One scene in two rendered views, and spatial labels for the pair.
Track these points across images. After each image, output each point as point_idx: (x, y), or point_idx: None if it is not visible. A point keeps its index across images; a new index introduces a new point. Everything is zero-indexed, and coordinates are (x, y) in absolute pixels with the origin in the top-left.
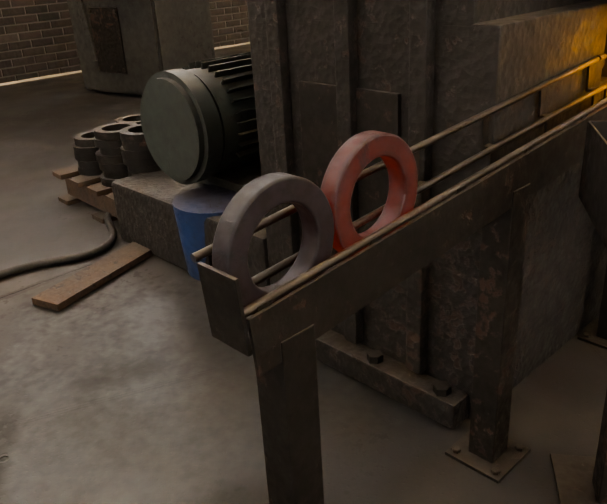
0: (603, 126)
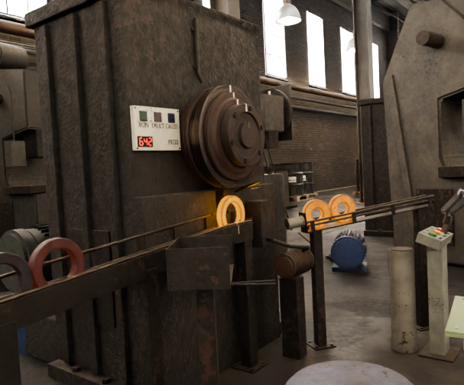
0: (185, 239)
